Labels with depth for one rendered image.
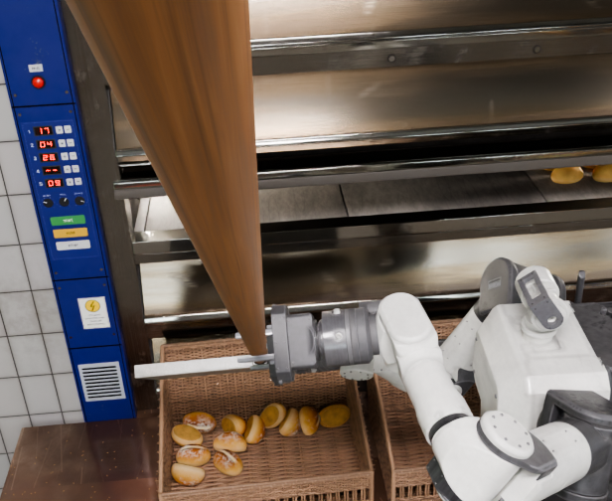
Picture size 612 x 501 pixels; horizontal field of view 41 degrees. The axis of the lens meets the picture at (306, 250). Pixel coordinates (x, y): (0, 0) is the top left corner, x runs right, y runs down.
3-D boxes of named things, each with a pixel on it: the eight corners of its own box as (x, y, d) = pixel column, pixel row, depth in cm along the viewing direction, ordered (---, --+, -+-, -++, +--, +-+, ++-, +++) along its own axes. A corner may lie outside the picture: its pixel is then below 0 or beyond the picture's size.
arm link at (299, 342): (267, 301, 125) (345, 293, 124) (275, 307, 135) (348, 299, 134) (274, 385, 123) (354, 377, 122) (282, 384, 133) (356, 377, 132)
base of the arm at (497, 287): (526, 296, 177) (561, 267, 169) (538, 347, 169) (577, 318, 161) (470, 278, 171) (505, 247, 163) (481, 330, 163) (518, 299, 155)
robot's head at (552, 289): (548, 306, 148) (553, 264, 144) (565, 339, 140) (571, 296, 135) (512, 308, 148) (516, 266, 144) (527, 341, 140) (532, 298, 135)
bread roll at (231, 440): (248, 449, 239) (249, 430, 239) (244, 453, 232) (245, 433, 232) (215, 447, 239) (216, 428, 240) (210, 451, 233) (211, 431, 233)
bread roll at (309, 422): (296, 404, 245) (313, 397, 244) (306, 417, 249) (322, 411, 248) (298, 428, 237) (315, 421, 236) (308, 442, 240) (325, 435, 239)
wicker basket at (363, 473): (169, 414, 254) (157, 342, 240) (349, 395, 258) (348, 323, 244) (162, 540, 212) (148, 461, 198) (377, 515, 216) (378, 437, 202)
